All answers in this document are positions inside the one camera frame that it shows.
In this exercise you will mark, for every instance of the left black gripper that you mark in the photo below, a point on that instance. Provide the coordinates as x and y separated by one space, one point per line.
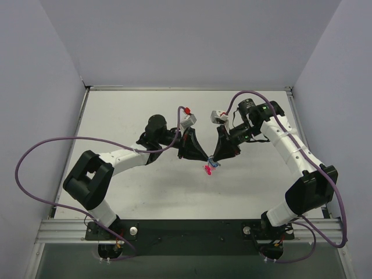
183 144

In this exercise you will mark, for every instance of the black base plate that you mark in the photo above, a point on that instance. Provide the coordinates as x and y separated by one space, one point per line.
190 246

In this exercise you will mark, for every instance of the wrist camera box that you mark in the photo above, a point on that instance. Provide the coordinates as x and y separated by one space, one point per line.
188 121
219 117

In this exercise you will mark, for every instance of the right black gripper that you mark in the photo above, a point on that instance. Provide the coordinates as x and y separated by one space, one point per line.
224 141

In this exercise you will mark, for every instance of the blue capped key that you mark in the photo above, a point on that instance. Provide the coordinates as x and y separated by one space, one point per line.
212 163

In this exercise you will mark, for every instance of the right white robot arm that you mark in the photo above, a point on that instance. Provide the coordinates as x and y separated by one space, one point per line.
312 179

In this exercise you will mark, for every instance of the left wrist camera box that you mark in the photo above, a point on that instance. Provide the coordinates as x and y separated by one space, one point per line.
188 121

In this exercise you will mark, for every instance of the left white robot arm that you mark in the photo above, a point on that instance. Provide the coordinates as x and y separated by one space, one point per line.
89 179

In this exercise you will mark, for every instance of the pink keychain charm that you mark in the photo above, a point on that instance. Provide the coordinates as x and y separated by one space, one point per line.
208 169

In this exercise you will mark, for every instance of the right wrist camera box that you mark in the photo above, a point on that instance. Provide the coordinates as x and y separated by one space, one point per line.
219 117

